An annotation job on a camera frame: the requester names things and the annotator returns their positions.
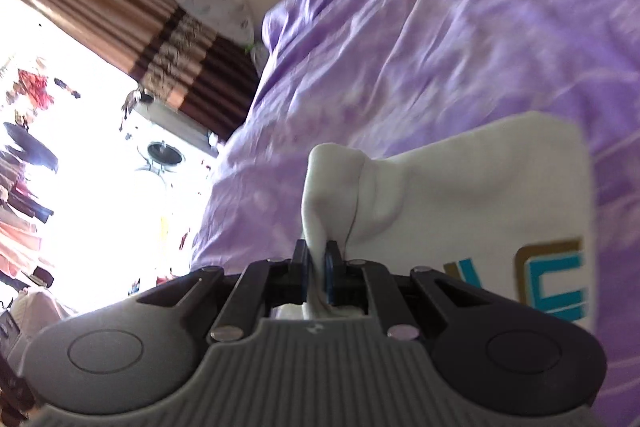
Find brown striped curtain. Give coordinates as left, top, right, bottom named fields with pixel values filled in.
left=21, top=0, right=259, bottom=142

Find white washing machine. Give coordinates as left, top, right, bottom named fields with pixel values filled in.
left=119, top=91, right=219, bottom=178

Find purple floral bed quilt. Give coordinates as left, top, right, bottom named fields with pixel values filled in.
left=191, top=0, right=639, bottom=426

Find hanging laundry clothes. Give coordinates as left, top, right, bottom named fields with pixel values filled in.
left=1, top=56, right=80, bottom=293

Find white small shirt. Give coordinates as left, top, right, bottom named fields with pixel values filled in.
left=276, top=112, right=598, bottom=331

